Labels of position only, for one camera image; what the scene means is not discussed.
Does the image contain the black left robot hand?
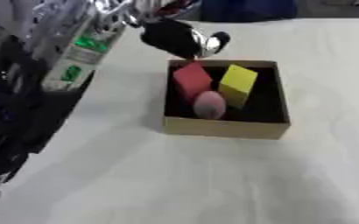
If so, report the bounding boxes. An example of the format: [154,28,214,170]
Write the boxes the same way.
[137,18,234,60]

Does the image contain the tan cardboard box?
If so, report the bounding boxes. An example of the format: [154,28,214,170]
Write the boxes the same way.
[161,59,293,141]

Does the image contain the red block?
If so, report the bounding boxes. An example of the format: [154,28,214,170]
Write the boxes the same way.
[172,61,215,103]

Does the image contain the pink toy peach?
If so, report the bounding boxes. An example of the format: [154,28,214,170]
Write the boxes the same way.
[192,90,229,121]

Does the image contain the yellow block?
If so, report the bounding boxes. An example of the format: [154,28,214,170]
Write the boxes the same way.
[216,64,259,109]

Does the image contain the blue chair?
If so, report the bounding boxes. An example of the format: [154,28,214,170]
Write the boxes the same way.
[201,0,299,23]

